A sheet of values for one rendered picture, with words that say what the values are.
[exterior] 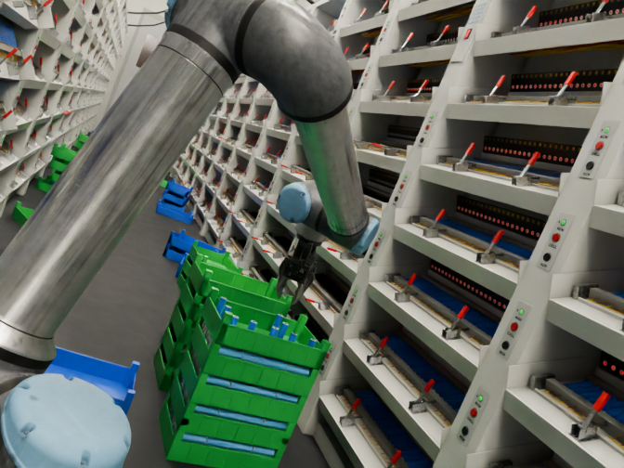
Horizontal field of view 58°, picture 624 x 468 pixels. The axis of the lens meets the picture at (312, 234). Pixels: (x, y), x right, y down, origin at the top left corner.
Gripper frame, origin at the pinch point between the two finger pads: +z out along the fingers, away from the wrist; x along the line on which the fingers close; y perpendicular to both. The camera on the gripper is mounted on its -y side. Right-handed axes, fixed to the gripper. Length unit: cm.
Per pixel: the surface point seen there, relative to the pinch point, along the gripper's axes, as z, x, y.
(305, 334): 10.6, 8.3, -3.2
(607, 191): -60, 53, 21
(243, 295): 13.2, -14.3, -13.7
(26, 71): -18, -119, -39
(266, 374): 13.4, 4.2, 18.0
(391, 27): -76, -13, -112
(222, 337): 5.3, -8.5, 23.4
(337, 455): 42, 31, -1
